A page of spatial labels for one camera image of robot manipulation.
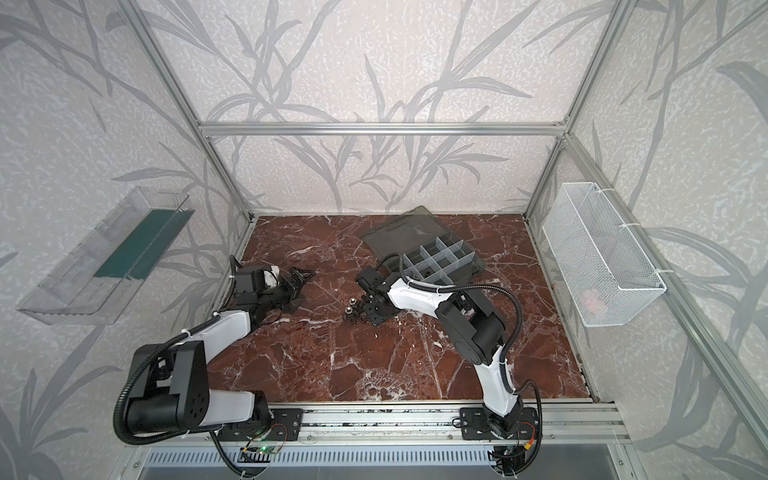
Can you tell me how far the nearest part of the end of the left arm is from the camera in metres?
0.72

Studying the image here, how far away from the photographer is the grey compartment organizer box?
102cm

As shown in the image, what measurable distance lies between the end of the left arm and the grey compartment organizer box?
0.31 meters
